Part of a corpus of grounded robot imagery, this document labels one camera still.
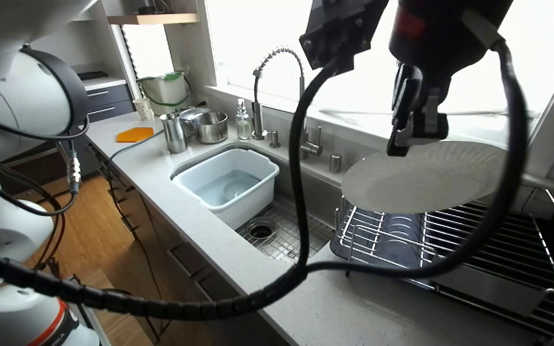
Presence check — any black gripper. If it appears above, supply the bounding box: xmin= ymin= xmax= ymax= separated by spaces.
xmin=386 ymin=0 xmax=515 ymax=160

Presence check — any white paper plate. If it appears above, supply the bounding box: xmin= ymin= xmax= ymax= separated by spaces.
xmin=338 ymin=139 xmax=529 ymax=218

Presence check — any stainless steel sink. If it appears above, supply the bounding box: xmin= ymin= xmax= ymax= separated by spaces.
xmin=169 ymin=139 xmax=357 ymax=269

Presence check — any spring neck kitchen faucet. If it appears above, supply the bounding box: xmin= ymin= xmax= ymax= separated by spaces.
xmin=250 ymin=45 xmax=325 ymax=160

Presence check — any clear soap bottle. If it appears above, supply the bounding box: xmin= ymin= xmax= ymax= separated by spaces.
xmin=232 ymin=96 xmax=255 ymax=143

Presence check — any white plastic wash tub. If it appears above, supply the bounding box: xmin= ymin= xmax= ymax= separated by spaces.
xmin=171 ymin=146 xmax=282 ymax=231

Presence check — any metal sink bottom grid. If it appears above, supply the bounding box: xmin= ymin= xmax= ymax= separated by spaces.
xmin=236 ymin=200 xmax=338 ymax=266

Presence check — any black drain tray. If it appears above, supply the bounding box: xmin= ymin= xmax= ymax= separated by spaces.
xmin=329 ymin=204 xmax=554 ymax=335

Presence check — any bright window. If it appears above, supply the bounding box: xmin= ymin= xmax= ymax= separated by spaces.
xmin=202 ymin=0 xmax=554 ymax=158

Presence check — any metal pot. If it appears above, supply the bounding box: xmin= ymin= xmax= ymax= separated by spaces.
xmin=194 ymin=108 xmax=230 ymax=146

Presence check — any tall metal jug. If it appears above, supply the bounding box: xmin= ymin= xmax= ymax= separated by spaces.
xmin=157 ymin=110 xmax=190 ymax=156

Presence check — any white bin with green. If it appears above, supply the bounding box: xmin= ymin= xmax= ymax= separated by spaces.
xmin=136 ymin=70 xmax=192 ymax=108

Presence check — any dark base cabinet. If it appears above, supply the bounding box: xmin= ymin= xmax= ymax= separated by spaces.
xmin=90 ymin=146 xmax=292 ymax=346

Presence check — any orange cloth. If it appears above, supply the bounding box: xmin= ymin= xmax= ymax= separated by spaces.
xmin=113 ymin=125 xmax=155 ymax=146

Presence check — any grey drawer cabinet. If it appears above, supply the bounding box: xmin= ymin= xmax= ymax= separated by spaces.
xmin=78 ymin=75 xmax=136 ymax=125

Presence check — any smooth black cable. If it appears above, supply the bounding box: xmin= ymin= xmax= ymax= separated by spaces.
xmin=305 ymin=6 xmax=530 ymax=281

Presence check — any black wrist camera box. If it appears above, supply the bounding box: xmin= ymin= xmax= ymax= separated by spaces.
xmin=298 ymin=0 xmax=392 ymax=73

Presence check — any metal wire dishrack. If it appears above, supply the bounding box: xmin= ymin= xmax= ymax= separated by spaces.
xmin=329 ymin=191 xmax=554 ymax=337

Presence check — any wooden wall shelf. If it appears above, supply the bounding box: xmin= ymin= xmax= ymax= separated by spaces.
xmin=105 ymin=10 xmax=202 ymax=29

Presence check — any black corrugated cable conduit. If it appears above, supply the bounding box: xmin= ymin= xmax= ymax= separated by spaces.
xmin=0 ymin=56 xmax=355 ymax=323

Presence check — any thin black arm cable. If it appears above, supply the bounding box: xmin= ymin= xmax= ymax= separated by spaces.
xmin=0 ymin=45 xmax=92 ymax=218

